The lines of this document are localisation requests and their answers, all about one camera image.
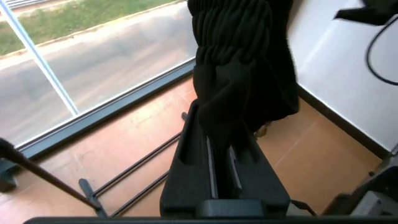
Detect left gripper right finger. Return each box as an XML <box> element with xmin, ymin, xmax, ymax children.
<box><xmin>228</xmin><ymin>124</ymin><xmax>292</xmax><ymax>218</ymax></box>

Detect black shorts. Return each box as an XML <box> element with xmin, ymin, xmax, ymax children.
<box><xmin>187</xmin><ymin>0</ymin><xmax>300</xmax><ymax>200</ymax></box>

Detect black clothes rack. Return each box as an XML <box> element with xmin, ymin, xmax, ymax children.
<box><xmin>0</xmin><ymin>111</ymin><xmax>189</xmax><ymax>218</ymax></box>

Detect black cable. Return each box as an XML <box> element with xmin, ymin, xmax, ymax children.
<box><xmin>365</xmin><ymin>14</ymin><xmax>398</xmax><ymax>87</ymax></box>
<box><xmin>290</xmin><ymin>198</ymin><xmax>318</xmax><ymax>218</ymax></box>

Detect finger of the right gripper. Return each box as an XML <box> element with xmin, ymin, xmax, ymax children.
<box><xmin>333</xmin><ymin>0</ymin><xmax>398</xmax><ymax>26</ymax></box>

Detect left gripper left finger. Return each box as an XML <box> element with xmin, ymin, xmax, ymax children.
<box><xmin>160</xmin><ymin>99</ymin><xmax>219</xmax><ymax>218</ymax></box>

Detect window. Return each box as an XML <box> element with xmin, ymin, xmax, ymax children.
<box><xmin>0</xmin><ymin>0</ymin><xmax>200</xmax><ymax>192</ymax></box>

